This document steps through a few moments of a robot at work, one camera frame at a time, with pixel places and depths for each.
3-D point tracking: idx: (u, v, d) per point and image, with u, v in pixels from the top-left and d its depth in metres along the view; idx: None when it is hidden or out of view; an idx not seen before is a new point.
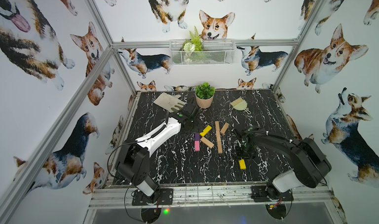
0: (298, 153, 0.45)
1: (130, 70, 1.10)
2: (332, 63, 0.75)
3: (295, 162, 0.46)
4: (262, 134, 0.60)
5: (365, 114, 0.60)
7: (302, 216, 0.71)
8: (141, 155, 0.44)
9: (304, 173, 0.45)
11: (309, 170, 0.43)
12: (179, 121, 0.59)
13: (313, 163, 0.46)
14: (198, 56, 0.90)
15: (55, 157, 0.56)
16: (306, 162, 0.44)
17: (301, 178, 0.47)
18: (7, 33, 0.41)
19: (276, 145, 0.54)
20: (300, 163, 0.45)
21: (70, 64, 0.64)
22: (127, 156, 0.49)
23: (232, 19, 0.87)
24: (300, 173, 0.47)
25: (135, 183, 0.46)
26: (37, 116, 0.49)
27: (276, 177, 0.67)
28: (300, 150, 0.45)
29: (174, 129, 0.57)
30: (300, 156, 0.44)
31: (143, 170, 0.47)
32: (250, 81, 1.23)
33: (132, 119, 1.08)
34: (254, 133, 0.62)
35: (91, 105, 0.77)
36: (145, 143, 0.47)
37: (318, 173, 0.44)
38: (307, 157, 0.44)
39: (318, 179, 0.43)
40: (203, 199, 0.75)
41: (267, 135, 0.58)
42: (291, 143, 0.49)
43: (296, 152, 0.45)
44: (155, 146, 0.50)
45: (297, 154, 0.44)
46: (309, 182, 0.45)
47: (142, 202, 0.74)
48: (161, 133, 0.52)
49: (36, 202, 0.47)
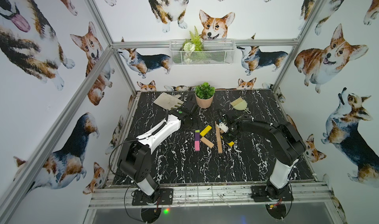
0: (276, 132, 0.50)
1: (130, 70, 1.10)
2: (332, 63, 0.75)
3: (272, 141, 0.52)
4: (248, 121, 0.65)
5: (365, 114, 0.60)
7: (301, 215, 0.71)
8: (143, 152, 0.44)
9: (281, 152, 0.50)
11: (284, 148, 0.49)
12: (179, 118, 0.59)
13: (290, 143, 0.51)
14: (198, 56, 0.90)
15: (55, 157, 0.56)
16: (284, 140, 0.50)
17: (281, 158, 0.52)
18: (7, 33, 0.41)
19: (258, 130, 0.59)
20: (276, 141, 0.50)
21: (70, 64, 0.64)
22: (129, 154, 0.49)
23: (232, 19, 0.87)
24: (276, 151, 0.52)
25: (138, 180, 0.47)
26: (37, 115, 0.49)
27: (271, 173, 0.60)
28: (277, 130, 0.51)
29: (174, 126, 0.58)
30: (277, 135, 0.50)
31: (144, 168, 0.47)
32: (250, 81, 1.23)
33: (132, 118, 1.08)
34: (242, 120, 0.68)
35: (91, 105, 0.77)
36: (146, 140, 0.47)
37: (293, 152, 0.49)
38: (284, 136, 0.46)
39: (292, 157, 0.48)
40: (203, 199, 0.75)
41: (252, 121, 0.63)
42: (271, 126, 0.55)
43: (274, 131, 0.51)
44: (156, 143, 0.50)
45: (274, 133, 0.50)
46: (285, 160, 0.50)
47: (142, 202, 0.74)
48: (162, 130, 0.52)
49: (35, 202, 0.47)
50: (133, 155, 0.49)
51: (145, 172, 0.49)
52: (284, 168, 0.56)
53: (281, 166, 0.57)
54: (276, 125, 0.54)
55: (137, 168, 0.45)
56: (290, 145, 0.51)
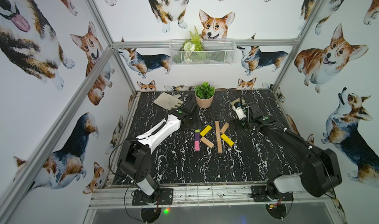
0: (315, 163, 0.41)
1: (130, 70, 1.10)
2: (332, 63, 0.75)
3: (307, 168, 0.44)
4: (277, 130, 0.55)
5: (365, 114, 0.60)
7: (302, 215, 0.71)
8: (143, 153, 0.44)
9: (314, 181, 0.43)
11: (321, 181, 0.41)
12: (178, 118, 0.59)
13: (326, 174, 0.42)
14: (198, 56, 0.90)
15: (55, 157, 0.56)
16: (322, 173, 0.41)
17: (308, 184, 0.46)
18: (7, 33, 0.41)
19: (292, 148, 0.50)
20: (313, 171, 0.42)
21: (70, 64, 0.64)
22: (129, 154, 0.49)
23: (232, 19, 0.87)
24: (309, 178, 0.45)
25: (138, 180, 0.47)
26: (37, 115, 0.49)
27: (279, 177, 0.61)
28: (318, 160, 0.42)
29: (174, 126, 0.58)
30: (317, 166, 0.41)
31: (145, 168, 0.47)
32: (250, 81, 1.23)
33: (132, 118, 1.08)
34: (269, 126, 0.57)
35: (91, 105, 0.77)
36: (146, 140, 0.47)
37: (327, 185, 0.42)
38: (323, 168, 0.41)
39: (325, 191, 0.42)
40: (203, 199, 0.75)
41: (283, 131, 0.53)
42: (310, 150, 0.45)
43: (314, 161, 0.42)
44: (155, 143, 0.50)
45: (314, 163, 0.41)
46: (316, 189, 0.44)
47: (142, 201, 0.74)
48: (162, 130, 0.52)
49: (35, 202, 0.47)
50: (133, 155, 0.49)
51: (145, 172, 0.49)
52: (298, 184, 0.53)
53: (296, 181, 0.53)
54: (315, 150, 0.45)
55: (137, 168, 0.45)
56: (327, 177, 0.42)
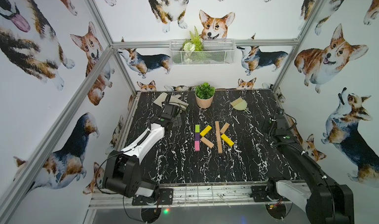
0: (324, 192, 0.40)
1: (130, 70, 1.10)
2: (332, 63, 0.75)
3: (314, 197, 0.43)
4: (295, 151, 0.53)
5: (365, 114, 0.60)
7: (302, 216, 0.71)
8: (131, 164, 0.43)
9: (317, 210, 0.42)
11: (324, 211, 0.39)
12: (162, 125, 0.59)
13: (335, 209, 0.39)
14: (198, 56, 0.90)
15: (55, 157, 0.56)
16: (328, 204, 0.39)
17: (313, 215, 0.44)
18: (7, 33, 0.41)
19: (305, 173, 0.48)
20: (319, 200, 0.41)
21: (70, 64, 0.64)
22: (115, 170, 0.46)
23: (232, 19, 0.87)
24: (314, 209, 0.43)
25: (129, 195, 0.44)
26: (37, 116, 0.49)
27: (284, 183, 0.62)
28: (328, 191, 0.40)
29: (159, 133, 0.58)
30: (323, 195, 0.39)
31: (135, 180, 0.45)
32: (250, 81, 1.23)
33: (132, 119, 1.08)
34: (287, 146, 0.56)
35: (91, 105, 0.77)
36: (132, 152, 0.46)
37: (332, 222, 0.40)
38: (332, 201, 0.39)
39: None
40: (202, 199, 0.75)
41: (300, 156, 0.51)
42: (323, 180, 0.43)
43: (322, 189, 0.40)
44: (142, 153, 0.49)
45: (321, 191, 0.40)
46: (318, 223, 0.42)
47: (142, 201, 0.74)
48: (147, 140, 0.51)
49: (35, 202, 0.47)
50: (119, 170, 0.46)
51: (136, 184, 0.46)
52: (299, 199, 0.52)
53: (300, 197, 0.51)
54: (329, 182, 0.42)
55: (127, 180, 0.43)
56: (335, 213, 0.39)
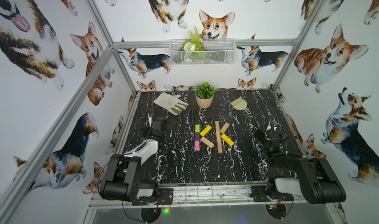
0: (303, 161, 0.47)
1: (130, 70, 1.10)
2: (332, 63, 0.75)
3: (299, 171, 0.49)
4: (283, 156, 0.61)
5: (365, 114, 0.60)
7: (302, 215, 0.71)
8: (134, 162, 0.45)
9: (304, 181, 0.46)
11: (308, 175, 0.44)
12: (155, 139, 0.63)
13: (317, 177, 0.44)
14: (198, 56, 0.90)
15: (55, 157, 0.56)
16: (310, 169, 0.45)
17: (304, 189, 0.46)
18: (7, 33, 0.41)
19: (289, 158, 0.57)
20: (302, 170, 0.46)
21: (70, 64, 0.64)
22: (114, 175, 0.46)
23: (232, 19, 0.87)
24: (303, 183, 0.47)
25: (130, 199, 0.43)
26: (37, 115, 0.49)
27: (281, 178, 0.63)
28: (306, 161, 0.47)
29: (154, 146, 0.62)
30: (303, 163, 0.46)
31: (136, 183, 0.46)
32: (250, 81, 1.23)
33: (132, 118, 1.08)
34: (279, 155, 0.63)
35: (91, 105, 0.77)
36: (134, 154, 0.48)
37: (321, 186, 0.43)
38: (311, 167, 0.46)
39: (318, 190, 0.42)
40: (202, 199, 0.75)
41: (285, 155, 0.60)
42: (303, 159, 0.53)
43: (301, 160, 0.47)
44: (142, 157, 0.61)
45: (300, 161, 0.47)
46: (308, 191, 0.45)
47: (142, 202, 0.74)
48: (145, 147, 0.55)
49: (35, 202, 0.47)
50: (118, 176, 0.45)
51: (136, 190, 0.46)
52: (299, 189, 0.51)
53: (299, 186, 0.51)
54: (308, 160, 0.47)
55: (129, 180, 0.44)
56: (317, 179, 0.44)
